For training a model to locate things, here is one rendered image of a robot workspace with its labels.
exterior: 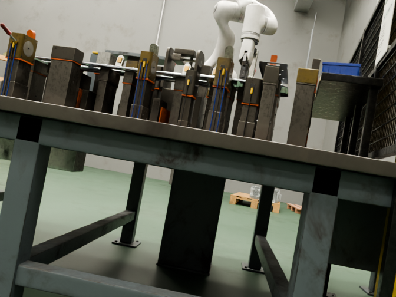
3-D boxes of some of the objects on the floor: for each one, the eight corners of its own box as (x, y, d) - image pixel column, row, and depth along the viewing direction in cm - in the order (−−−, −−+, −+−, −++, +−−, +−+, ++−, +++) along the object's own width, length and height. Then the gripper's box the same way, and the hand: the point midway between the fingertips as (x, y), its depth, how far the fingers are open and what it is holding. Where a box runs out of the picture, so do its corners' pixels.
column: (165, 253, 251) (182, 152, 253) (211, 262, 248) (229, 161, 251) (155, 264, 220) (176, 150, 223) (209, 276, 217) (229, 159, 220)
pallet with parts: (282, 214, 677) (286, 192, 679) (228, 203, 694) (232, 182, 695) (279, 207, 815) (282, 189, 817) (234, 198, 832) (237, 181, 833)
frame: (-292, 286, 114) (-243, 67, 117) (13, 218, 274) (30, 126, 277) (656, 508, 91) (691, 229, 93) (384, 292, 251) (400, 191, 254)
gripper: (256, 33, 166) (248, 76, 165) (259, 46, 181) (253, 85, 180) (239, 32, 168) (231, 73, 167) (243, 45, 183) (237, 83, 182)
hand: (243, 75), depth 174 cm, fingers closed, pressing on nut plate
